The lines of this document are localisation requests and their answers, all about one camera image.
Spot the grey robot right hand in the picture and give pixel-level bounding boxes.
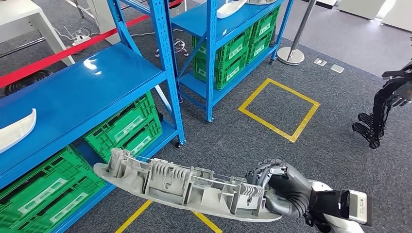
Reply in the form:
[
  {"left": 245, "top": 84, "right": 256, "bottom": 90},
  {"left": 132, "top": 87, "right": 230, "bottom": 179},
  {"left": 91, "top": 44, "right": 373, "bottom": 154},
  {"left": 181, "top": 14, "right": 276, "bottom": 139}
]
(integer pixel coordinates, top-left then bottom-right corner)
[{"left": 245, "top": 158, "right": 314, "bottom": 219}]

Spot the grey plastic wheel hubcap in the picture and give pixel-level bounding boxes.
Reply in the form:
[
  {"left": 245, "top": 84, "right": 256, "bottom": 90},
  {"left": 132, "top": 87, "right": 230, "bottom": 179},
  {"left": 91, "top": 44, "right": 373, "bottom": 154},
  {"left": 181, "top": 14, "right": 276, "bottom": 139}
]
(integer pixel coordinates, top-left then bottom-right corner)
[
  {"left": 246, "top": 0, "right": 278, "bottom": 6},
  {"left": 93, "top": 148, "right": 283, "bottom": 223}
]

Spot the white plastic panel part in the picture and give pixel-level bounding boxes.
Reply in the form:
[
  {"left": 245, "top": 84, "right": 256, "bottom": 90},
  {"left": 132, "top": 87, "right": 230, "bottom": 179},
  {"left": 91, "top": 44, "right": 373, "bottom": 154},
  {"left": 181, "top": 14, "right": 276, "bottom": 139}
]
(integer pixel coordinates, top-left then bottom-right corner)
[
  {"left": 216, "top": 0, "right": 248, "bottom": 19},
  {"left": 0, "top": 108, "right": 37, "bottom": 154}
]

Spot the blue metal shelf rack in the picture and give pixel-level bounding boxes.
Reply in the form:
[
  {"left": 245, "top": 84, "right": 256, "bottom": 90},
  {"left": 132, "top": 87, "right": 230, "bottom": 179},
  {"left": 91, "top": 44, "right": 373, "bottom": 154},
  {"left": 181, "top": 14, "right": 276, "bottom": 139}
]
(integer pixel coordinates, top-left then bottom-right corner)
[
  {"left": 171, "top": 0, "right": 294, "bottom": 123},
  {"left": 0, "top": 0, "right": 188, "bottom": 233}
]

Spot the white cabinet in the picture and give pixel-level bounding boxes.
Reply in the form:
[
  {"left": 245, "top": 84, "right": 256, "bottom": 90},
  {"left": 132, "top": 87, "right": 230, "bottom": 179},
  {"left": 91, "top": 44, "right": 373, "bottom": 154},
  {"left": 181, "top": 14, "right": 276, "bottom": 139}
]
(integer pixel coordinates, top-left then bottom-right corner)
[
  {"left": 381, "top": 0, "right": 412, "bottom": 33},
  {"left": 336, "top": 0, "right": 387, "bottom": 20}
]

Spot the white desk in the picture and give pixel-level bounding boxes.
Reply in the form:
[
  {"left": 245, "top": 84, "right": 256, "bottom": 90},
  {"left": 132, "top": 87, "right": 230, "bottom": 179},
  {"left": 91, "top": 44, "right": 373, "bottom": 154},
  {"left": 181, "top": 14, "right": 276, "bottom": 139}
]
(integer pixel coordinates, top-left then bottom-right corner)
[
  {"left": 85, "top": 0, "right": 120, "bottom": 45},
  {"left": 0, "top": 0, "right": 75, "bottom": 67}
]

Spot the white power strip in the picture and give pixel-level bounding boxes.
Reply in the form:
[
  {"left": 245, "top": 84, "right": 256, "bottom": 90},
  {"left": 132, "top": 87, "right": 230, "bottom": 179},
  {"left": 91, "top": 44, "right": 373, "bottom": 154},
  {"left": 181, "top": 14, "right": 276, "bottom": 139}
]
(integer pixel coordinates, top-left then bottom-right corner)
[{"left": 71, "top": 34, "right": 92, "bottom": 46}]

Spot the red barrier belt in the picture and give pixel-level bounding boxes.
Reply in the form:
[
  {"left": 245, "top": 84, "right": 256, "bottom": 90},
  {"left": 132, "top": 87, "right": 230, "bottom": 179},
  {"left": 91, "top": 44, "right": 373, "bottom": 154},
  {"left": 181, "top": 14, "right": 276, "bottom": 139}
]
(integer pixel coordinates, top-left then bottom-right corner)
[{"left": 0, "top": 0, "right": 185, "bottom": 90}]

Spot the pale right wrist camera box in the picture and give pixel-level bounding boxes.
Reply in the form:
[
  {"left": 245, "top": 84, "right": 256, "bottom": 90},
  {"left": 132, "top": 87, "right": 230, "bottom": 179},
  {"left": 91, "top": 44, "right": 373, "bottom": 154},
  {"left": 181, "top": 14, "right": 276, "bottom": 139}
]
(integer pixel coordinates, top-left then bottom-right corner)
[{"left": 310, "top": 189, "right": 374, "bottom": 226}]

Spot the chrome stanchion post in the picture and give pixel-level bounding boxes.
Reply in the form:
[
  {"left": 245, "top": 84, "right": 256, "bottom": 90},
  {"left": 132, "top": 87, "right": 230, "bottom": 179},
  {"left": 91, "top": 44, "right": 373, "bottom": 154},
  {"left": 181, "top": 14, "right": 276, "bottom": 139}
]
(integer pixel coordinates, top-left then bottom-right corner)
[{"left": 276, "top": 0, "right": 318, "bottom": 66}]

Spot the white cable bundle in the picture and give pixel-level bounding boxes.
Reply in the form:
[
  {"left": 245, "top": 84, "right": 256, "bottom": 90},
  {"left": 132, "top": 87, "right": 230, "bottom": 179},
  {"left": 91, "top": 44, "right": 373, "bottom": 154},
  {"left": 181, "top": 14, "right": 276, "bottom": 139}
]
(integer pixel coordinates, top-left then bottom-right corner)
[{"left": 53, "top": 25, "right": 97, "bottom": 46}]

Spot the steel table frame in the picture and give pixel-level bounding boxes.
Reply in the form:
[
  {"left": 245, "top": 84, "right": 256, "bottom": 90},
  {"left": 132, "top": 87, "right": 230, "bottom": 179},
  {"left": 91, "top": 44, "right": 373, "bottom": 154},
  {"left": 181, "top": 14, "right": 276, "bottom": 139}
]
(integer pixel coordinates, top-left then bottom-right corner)
[{"left": 0, "top": 36, "right": 46, "bottom": 59}]

